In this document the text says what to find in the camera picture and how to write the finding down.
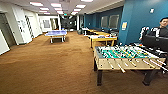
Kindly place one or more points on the white wall switch plate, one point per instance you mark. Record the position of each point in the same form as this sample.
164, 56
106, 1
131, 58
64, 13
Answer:
151, 10

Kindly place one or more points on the white table with toys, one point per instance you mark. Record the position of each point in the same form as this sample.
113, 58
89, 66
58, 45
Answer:
101, 38

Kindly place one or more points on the green foosball table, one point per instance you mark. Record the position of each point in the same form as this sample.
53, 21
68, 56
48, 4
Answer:
110, 63

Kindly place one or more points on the person in dark shirt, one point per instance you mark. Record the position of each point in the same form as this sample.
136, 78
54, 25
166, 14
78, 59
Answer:
163, 26

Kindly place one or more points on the white double door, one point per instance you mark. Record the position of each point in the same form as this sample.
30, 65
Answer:
6, 30

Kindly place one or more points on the blue ping pong table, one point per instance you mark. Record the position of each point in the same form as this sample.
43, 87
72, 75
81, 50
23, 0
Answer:
56, 33

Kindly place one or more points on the yellow wall poster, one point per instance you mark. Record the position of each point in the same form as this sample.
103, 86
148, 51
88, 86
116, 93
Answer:
124, 26

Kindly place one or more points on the interior glass window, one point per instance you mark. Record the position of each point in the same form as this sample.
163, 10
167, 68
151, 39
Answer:
104, 21
114, 21

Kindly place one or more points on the white round table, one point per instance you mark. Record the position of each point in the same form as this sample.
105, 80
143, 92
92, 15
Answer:
85, 30

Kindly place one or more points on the ceiling light panel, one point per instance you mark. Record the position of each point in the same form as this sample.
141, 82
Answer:
81, 6
36, 3
56, 5

